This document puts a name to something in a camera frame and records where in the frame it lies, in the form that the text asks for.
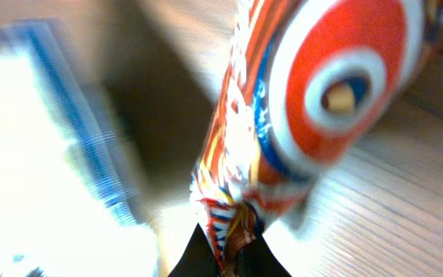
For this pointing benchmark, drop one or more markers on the beige snack bag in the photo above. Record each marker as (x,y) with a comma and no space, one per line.
(69,197)

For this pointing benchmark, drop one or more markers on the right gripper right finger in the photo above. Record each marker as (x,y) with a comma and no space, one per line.
(257,260)

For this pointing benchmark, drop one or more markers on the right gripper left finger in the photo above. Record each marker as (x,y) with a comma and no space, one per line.
(197,259)

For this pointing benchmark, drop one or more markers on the red Top chocolate bar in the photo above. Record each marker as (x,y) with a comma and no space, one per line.
(305,80)

